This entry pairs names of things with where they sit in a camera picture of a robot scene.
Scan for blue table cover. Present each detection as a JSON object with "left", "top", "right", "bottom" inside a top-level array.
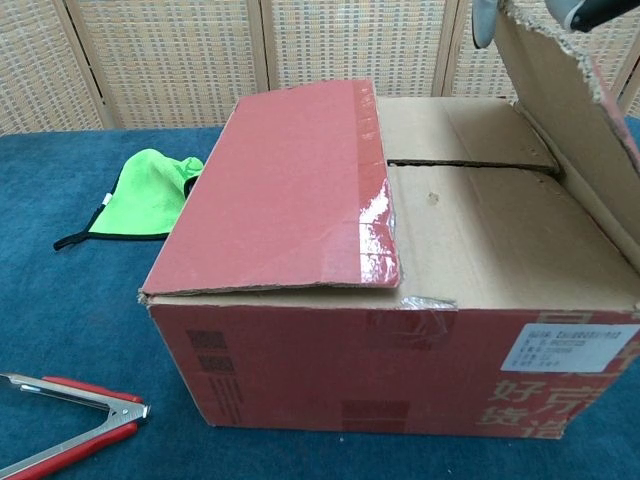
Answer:
[{"left": 0, "top": 117, "right": 640, "bottom": 480}]

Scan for green microfiber cloth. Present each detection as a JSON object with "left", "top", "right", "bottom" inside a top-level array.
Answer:
[{"left": 53, "top": 147, "right": 204, "bottom": 252}]

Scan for red handled metal tongs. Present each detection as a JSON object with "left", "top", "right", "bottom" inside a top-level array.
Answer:
[{"left": 0, "top": 372, "right": 151, "bottom": 480}]

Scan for woven bamboo folding screen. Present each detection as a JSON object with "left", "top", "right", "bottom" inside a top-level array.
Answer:
[{"left": 0, "top": 0, "right": 640, "bottom": 136}]

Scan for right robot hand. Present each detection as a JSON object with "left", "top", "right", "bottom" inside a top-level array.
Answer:
[{"left": 472, "top": 0, "right": 614, "bottom": 49}]

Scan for red cardboard box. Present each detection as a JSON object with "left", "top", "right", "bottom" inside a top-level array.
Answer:
[{"left": 137, "top": 0, "right": 640, "bottom": 441}]

